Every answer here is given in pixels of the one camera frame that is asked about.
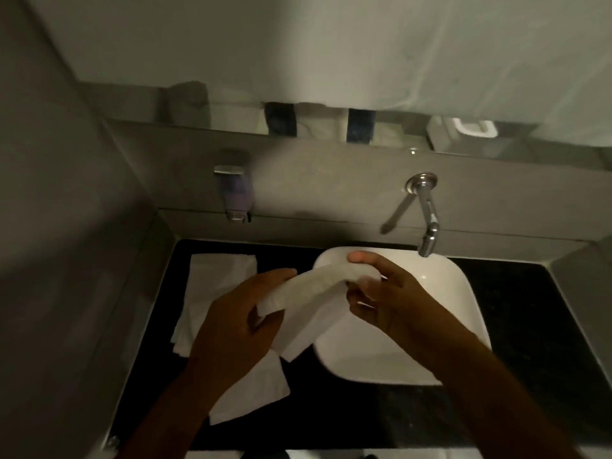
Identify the person's right hand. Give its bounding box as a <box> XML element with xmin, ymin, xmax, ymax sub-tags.
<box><xmin>346</xmin><ymin>251</ymin><xmax>479</xmax><ymax>365</ymax></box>

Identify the person's left hand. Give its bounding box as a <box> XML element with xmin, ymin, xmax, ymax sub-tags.
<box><xmin>185</xmin><ymin>268</ymin><xmax>297</xmax><ymax>393</ymax></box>

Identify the person's left forearm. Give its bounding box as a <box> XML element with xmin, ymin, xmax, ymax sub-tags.
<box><xmin>120</xmin><ymin>367</ymin><xmax>232</xmax><ymax>459</ymax></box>

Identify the person's right forearm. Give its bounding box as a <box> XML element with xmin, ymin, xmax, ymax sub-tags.
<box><xmin>425</xmin><ymin>330</ymin><xmax>590</xmax><ymax>459</ymax></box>

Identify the large white paper towel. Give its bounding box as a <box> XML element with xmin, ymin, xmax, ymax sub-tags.
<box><xmin>171</xmin><ymin>253</ymin><xmax>259</xmax><ymax>357</ymax></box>

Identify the white ceramic sink basin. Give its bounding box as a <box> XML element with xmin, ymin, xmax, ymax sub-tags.
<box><xmin>312</xmin><ymin>246</ymin><xmax>493</xmax><ymax>387</ymax></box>

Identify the small white paper towel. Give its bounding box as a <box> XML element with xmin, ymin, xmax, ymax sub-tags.
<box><xmin>208</xmin><ymin>350</ymin><xmax>291</xmax><ymax>426</ymax></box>

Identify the chrome wall faucet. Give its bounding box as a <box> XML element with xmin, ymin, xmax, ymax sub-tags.
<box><xmin>405</xmin><ymin>172</ymin><xmax>441</xmax><ymax>258</ymax></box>

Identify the wall soap dispenser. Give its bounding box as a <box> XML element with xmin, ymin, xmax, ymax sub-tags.
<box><xmin>213</xmin><ymin>164</ymin><xmax>253</xmax><ymax>224</ymax></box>

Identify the wall mirror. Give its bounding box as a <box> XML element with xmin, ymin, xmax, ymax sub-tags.
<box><xmin>21</xmin><ymin>0</ymin><xmax>612</xmax><ymax>161</ymax></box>

